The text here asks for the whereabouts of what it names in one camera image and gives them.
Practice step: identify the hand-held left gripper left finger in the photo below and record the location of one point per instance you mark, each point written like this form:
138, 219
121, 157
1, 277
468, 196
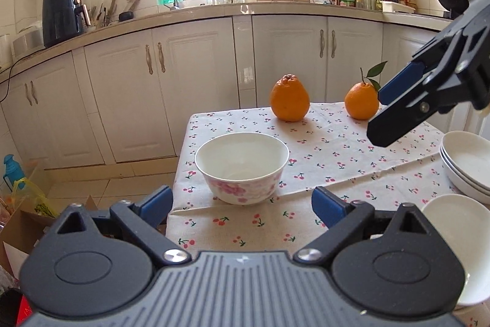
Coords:
155, 204

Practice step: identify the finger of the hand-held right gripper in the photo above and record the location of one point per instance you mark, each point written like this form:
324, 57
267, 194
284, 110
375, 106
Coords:
400, 82
402, 120

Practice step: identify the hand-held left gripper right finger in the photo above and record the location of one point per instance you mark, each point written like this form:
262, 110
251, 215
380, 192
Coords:
327, 206

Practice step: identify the white oval fruit-print plate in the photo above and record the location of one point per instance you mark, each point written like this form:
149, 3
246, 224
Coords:
471, 158

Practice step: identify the white pink-flower bowl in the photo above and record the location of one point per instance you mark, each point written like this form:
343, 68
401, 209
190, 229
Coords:
459, 235
241, 173

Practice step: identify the cherry print tablecloth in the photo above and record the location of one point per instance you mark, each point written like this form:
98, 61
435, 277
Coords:
344, 173

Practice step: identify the orange with green leaves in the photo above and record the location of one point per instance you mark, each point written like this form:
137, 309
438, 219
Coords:
360, 103

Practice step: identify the white tray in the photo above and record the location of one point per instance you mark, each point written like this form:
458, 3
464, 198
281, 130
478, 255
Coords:
398, 7

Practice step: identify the bumpy orange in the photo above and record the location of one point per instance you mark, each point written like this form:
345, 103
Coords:
289, 99

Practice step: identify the yellow plastic bag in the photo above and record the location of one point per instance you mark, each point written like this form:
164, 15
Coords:
34, 198

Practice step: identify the cardboard box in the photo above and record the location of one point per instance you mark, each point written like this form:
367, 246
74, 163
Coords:
23, 235

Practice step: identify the blue water bottle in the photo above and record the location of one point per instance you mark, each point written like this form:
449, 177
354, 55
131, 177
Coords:
13, 170

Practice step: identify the small black bowl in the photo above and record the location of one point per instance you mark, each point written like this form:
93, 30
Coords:
125, 16

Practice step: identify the utensil holder with utensils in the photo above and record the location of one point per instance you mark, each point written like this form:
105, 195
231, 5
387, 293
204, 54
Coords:
105, 13

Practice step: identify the black air fryer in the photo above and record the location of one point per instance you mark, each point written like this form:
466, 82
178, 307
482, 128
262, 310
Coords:
63, 18

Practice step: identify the white rice cooker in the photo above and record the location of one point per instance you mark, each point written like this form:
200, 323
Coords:
28, 39

